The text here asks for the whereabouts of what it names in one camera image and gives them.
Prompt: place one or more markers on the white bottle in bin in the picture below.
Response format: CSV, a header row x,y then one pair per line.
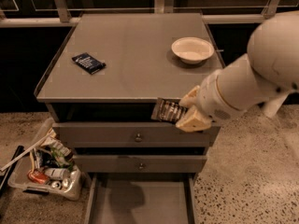
x,y
57,173

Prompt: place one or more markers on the black flat object on floor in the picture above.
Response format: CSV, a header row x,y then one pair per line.
x,y
4,178

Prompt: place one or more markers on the white pole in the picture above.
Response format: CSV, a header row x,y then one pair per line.
x,y
271,107

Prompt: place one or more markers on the grey drawer cabinet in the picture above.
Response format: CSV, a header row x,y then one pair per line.
x,y
141,68

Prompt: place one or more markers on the grey middle drawer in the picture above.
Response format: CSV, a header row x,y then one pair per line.
x,y
139,163

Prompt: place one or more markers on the grey drawer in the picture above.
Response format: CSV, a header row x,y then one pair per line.
x,y
131,134
141,199
139,163

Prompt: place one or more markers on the blue snack bar wrapper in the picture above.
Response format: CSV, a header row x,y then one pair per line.
x,y
88,63

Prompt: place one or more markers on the grey bottom drawer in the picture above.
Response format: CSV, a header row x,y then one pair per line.
x,y
141,199

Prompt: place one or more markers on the white paper bowl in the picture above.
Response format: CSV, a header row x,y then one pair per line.
x,y
192,50

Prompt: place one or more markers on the dark chocolate rxbar wrapper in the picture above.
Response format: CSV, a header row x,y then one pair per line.
x,y
165,110

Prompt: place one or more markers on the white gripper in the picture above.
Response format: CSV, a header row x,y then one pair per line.
x,y
211,97

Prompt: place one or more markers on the green white snack bag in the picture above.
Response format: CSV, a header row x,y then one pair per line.
x,y
62,155

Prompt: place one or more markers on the clear plastic bin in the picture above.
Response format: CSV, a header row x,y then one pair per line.
x,y
48,167

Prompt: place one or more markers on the metal railing frame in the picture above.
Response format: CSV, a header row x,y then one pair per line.
x,y
47,13

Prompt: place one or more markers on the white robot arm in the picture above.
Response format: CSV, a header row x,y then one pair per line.
x,y
267,73

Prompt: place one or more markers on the grey top drawer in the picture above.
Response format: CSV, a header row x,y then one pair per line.
x,y
131,134

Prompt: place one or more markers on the orange snack packet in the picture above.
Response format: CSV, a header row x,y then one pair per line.
x,y
38,177

